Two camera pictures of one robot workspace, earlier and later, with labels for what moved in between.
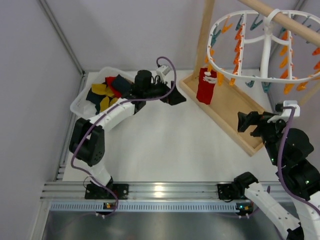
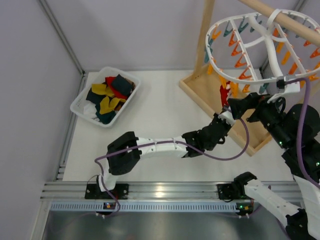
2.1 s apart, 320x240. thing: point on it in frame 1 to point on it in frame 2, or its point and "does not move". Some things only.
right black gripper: (255, 123) to (255, 110)
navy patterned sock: (94, 98) does not move
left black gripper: (169, 93) to (216, 124)
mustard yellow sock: (101, 89) does not move
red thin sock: (206, 82) to (223, 91)
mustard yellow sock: (105, 102) does not move
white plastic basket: (98, 78) does not move
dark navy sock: (122, 84) does not move
